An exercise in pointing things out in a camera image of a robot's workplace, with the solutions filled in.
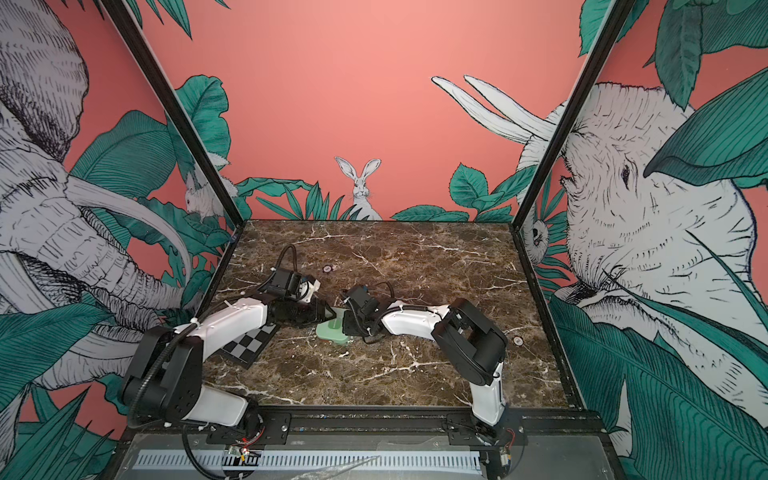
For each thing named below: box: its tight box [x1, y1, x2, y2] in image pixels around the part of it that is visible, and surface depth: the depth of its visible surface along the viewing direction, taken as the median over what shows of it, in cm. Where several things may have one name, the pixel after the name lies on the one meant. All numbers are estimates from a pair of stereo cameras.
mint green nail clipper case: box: [316, 307, 349, 345], surface depth 91 cm
